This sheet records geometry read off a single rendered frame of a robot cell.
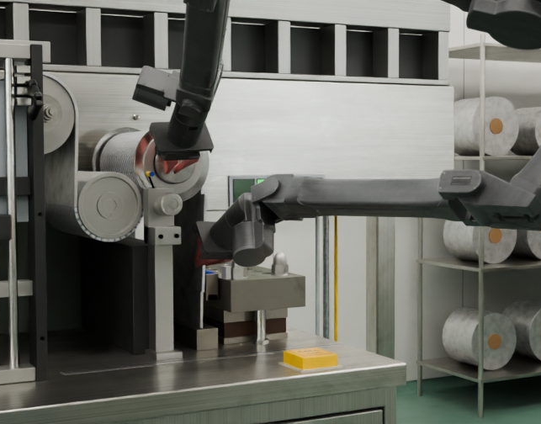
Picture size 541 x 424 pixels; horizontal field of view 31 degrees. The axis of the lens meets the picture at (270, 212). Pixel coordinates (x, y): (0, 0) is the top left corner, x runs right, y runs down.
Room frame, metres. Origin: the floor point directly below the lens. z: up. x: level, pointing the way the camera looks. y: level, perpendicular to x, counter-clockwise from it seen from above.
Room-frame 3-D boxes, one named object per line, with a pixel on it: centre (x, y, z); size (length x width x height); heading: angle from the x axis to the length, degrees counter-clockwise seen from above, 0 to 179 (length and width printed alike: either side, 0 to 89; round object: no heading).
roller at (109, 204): (1.88, 0.34, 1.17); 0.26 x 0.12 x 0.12; 27
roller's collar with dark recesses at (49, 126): (1.69, 0.39, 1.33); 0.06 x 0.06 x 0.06; 27
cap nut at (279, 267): (1.93, -0.02, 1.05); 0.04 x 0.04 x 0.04
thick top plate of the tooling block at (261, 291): (2.05, 0.09, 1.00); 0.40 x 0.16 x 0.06; 27
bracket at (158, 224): (1.77, 0.19, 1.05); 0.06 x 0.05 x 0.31; 27
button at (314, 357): (1.69, -0.07, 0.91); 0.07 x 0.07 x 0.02; 27
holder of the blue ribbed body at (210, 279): (1.97, 0.16, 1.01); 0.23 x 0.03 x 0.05; 27
